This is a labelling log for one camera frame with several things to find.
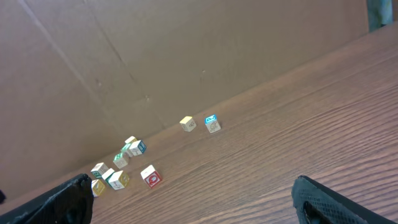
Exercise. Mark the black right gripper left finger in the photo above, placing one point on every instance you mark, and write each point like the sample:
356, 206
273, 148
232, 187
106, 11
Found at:
69, 203

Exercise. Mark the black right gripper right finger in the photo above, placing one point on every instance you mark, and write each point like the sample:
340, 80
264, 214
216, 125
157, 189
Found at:
317, 204

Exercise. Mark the red Q wooden block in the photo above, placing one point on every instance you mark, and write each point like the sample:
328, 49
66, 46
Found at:
150, 176

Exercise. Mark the wooden block red picture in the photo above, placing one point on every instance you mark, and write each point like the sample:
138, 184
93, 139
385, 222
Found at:
97, 187

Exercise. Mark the green B wooden block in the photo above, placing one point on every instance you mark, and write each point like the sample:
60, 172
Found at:
99, 169

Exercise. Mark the green-sided tilted wooden block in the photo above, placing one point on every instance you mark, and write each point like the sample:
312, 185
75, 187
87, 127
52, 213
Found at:
107, 175

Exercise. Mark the yellow-sided wooden block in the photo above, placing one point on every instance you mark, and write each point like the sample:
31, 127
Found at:
118, 180

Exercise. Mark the green R wooden block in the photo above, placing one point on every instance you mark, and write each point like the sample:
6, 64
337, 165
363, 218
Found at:
121, 160

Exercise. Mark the green L wooden block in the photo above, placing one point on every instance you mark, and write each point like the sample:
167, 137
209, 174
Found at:
126, 150

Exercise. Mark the blue-sided wooden block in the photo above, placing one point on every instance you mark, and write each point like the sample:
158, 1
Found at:
137, 148

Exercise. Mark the top wooden letter block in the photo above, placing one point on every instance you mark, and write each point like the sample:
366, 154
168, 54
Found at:
130, 139

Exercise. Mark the brown cardboard backdrop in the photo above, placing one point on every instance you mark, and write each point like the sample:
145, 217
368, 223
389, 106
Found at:
79, 77

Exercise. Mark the blue P wooden block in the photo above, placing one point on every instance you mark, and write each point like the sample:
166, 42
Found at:
212, 123

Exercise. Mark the yellow top wooden block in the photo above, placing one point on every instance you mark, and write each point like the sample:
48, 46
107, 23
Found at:
188, 124

